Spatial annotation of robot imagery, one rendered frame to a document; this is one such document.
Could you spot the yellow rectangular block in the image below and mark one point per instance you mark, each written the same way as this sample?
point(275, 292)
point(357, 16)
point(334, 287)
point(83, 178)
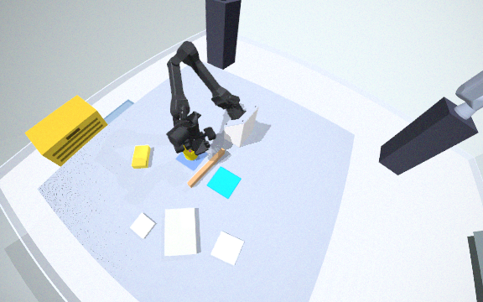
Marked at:
point(140, 157)

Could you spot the white rectangular sheet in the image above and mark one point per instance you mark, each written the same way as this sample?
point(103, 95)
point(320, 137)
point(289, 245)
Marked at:
point(180, 232)

